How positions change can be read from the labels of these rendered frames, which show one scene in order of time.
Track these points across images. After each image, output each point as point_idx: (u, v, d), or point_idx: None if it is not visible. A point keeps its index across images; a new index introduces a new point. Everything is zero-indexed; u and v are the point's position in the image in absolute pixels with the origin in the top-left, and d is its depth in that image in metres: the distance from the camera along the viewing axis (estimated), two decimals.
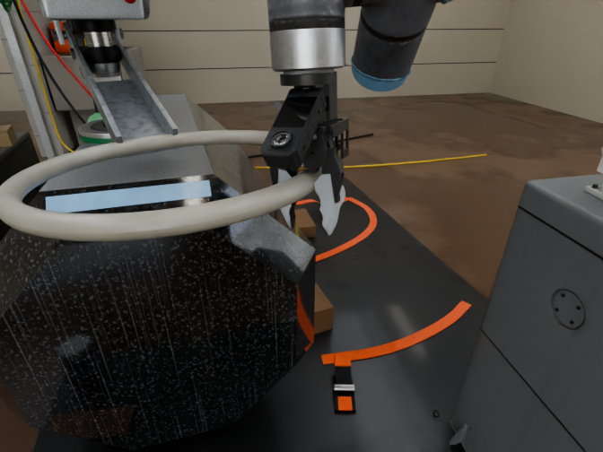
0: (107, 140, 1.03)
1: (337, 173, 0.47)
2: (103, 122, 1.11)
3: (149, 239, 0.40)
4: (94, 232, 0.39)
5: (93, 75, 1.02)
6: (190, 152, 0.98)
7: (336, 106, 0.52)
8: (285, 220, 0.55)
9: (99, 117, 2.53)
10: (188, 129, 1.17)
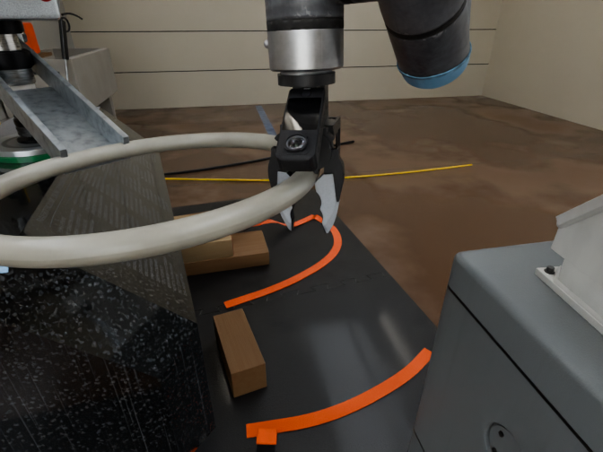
0: None
1: (341, 173, 0.48)
2: None
3: (171, 252, 0.36)
4: (109, 253, 0.34)
5: None
6: (22, 197, 0.73)
7: (327, 105, 0.52)
8: (284, 222, 0.54)
9: None
10: None
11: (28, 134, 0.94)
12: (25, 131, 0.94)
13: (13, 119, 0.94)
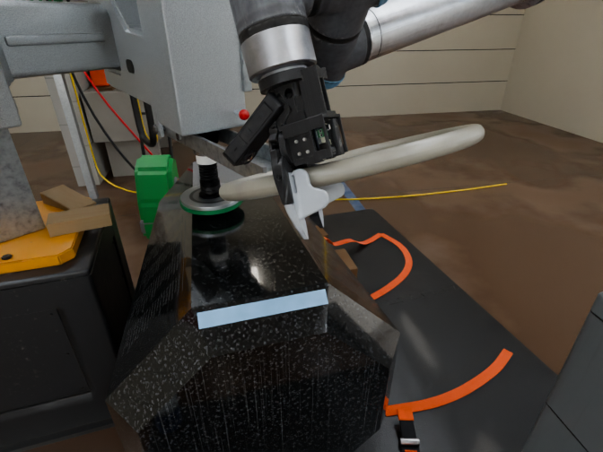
0: None
1: (274, 175, 0.48)
2: (218, 195, 1.30)
3: (400, 167, 0.50)
4: (362, 165, 0.48)
5: (198, 155, 1.22)
6: (293, 250, 1.11)
7: (320, 101, 0.46)
8: (318, 217, 0.56)
9: (146, 160, 2.66)
10: (276, 215, 1.31)
11: (209, 192, 1.28)
12: (207, 190, 1.28)
13: (199, 181, 1.29)
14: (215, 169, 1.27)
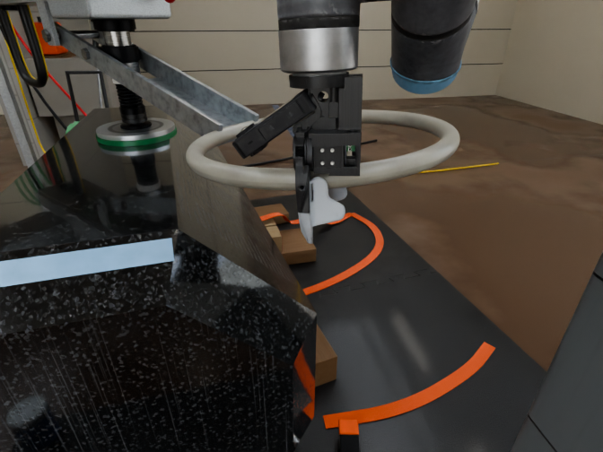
0: (110, 142, 1.01)
1: (295, 183, 0.46)
2: (123, 123, 1.10)
3: (406, 176, 0.52)
4: (378, 174, 0.49)
5: None
6: (154, 190, 0.75)
7: (357, 116, 0.44)
8: None
9: None
10: (159, 154, 0.95)
11: (134, 120, 1.05)
12: (132, 118, 1.05)
13: (119, 108, 1.04)
14: None
